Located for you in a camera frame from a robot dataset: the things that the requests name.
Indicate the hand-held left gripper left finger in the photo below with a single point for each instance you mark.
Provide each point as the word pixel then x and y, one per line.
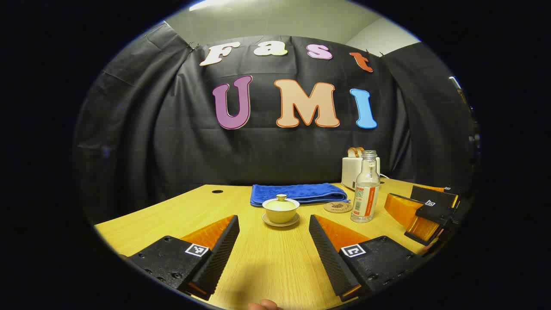
pixel 219 258

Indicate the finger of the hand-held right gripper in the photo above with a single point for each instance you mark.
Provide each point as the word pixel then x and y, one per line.
pixel 404 211
pixel 434 196

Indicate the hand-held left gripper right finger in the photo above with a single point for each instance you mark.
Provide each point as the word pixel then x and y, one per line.
pixel 327 258

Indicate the clear water bottle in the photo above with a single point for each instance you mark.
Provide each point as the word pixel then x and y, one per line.
pixel 365 202

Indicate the round wooden coaster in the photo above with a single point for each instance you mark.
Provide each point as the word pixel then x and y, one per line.
pixel 338 207

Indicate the white teacup lid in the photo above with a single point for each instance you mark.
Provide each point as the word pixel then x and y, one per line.
pixel 280 204

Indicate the white saucer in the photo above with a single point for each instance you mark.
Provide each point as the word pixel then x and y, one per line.
pixel 280 224

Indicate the white toaster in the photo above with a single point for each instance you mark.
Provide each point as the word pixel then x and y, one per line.
pixel 351 172

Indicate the blue towel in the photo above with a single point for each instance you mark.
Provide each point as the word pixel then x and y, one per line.
pixel 301 192

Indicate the toasted bread slice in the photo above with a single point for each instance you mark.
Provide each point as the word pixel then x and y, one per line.
pixel 352 152
pixel 360 151

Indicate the black backdrop cloth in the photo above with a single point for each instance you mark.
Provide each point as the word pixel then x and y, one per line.
pixel 172 142

